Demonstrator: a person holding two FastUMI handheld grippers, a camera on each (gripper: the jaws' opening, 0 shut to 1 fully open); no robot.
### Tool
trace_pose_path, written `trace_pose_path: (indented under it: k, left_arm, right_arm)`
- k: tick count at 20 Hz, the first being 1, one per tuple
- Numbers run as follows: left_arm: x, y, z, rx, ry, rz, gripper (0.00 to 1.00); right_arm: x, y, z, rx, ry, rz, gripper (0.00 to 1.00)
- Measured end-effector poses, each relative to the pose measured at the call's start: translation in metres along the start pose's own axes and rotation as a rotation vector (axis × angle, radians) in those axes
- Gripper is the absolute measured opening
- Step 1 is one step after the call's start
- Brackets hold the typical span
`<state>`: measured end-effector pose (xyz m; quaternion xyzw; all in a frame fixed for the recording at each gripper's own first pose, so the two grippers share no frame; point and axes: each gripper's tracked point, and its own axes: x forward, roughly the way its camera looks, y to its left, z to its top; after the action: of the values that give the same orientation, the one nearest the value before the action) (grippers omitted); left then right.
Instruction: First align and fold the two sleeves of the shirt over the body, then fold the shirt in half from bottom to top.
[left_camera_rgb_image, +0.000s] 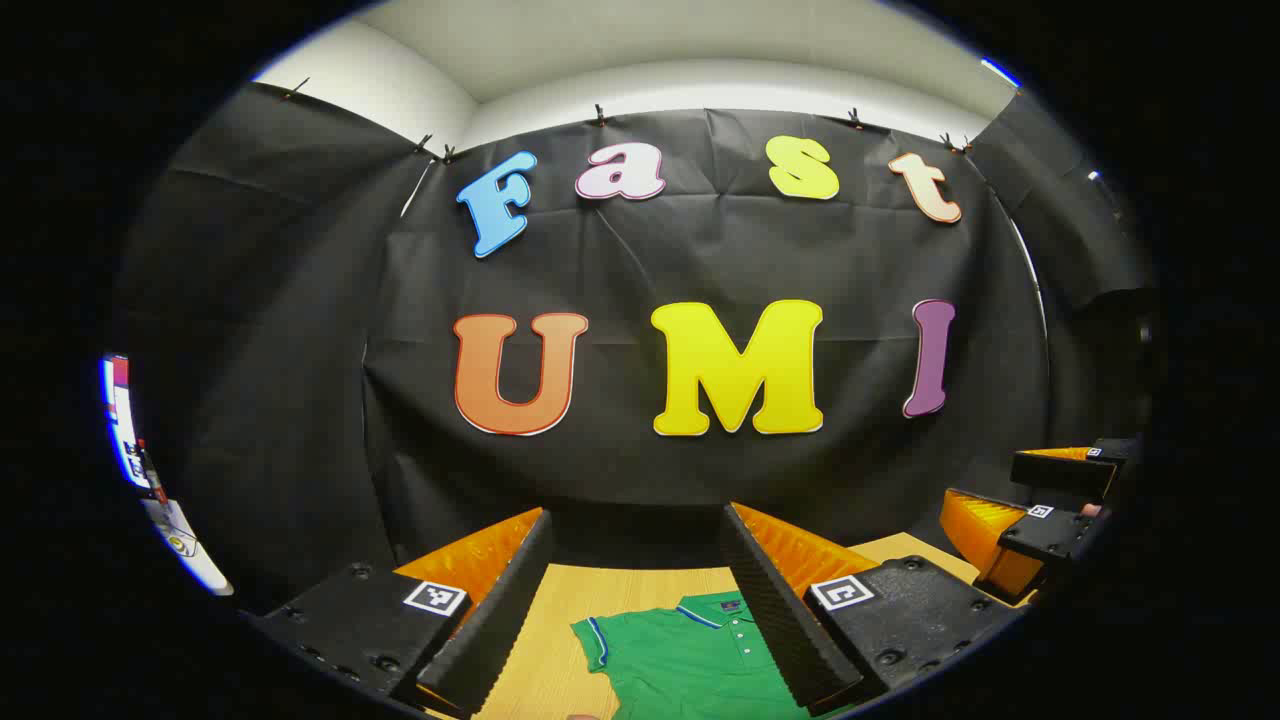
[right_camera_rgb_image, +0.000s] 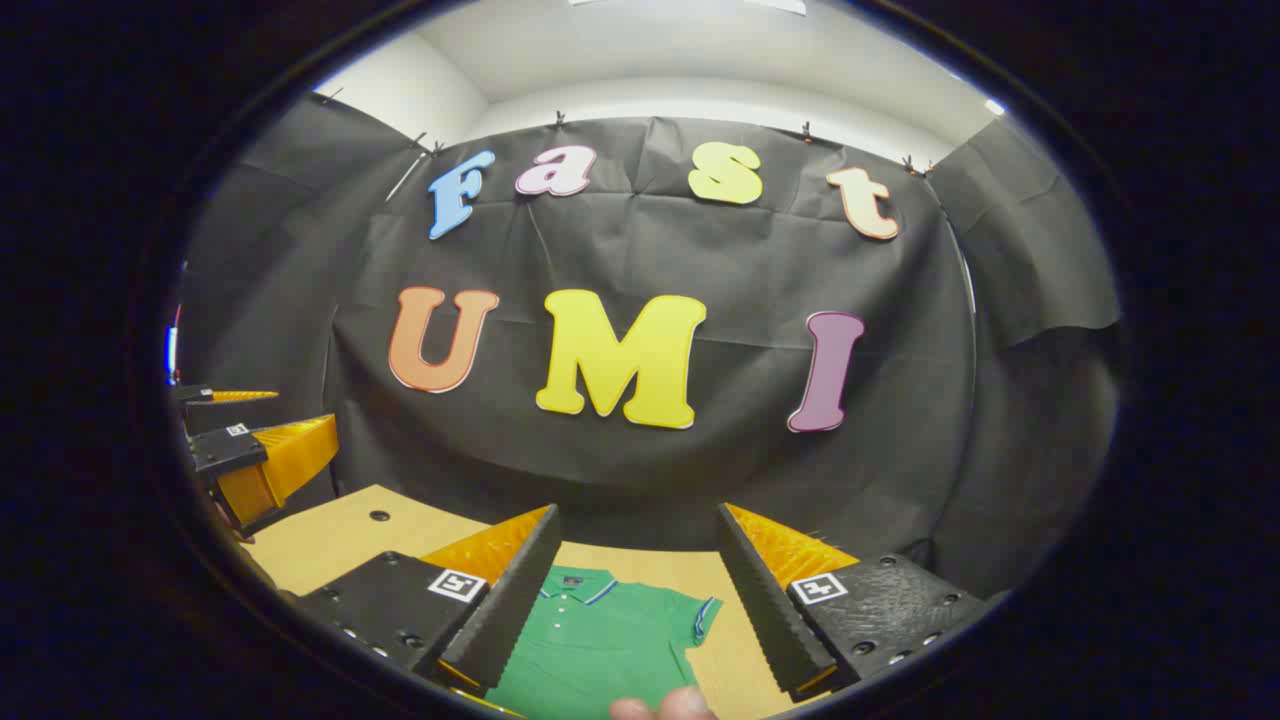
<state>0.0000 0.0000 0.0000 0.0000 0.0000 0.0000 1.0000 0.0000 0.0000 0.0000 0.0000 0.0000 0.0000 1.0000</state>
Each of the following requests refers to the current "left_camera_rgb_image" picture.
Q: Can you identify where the white printed banner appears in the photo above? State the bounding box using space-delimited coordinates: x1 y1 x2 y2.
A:
100 353 235 598

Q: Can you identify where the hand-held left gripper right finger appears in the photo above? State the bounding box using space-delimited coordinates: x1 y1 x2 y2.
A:
718 502 1026 716

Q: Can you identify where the black backdrop cloth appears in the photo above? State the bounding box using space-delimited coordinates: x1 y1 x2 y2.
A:
110 82 1161 616

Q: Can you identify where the row of black cloth clips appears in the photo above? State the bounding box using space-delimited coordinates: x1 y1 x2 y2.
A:
285 78 976 166

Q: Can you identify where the green T-shirt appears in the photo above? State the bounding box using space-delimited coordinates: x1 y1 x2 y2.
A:
570 590 861 720

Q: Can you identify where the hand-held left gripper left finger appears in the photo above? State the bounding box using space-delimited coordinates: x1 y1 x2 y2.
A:
245 507 556 720

